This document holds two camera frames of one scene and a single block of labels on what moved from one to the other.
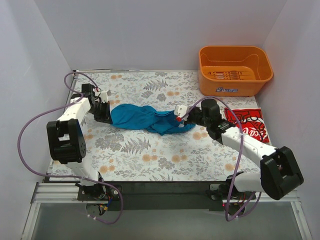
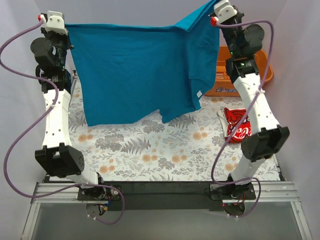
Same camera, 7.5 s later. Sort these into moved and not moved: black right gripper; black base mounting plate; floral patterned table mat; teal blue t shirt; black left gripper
Moved: teal blue t shirt; black right gripper; black left gripper
Not moved: black base mounting plate; floral patterned table mat
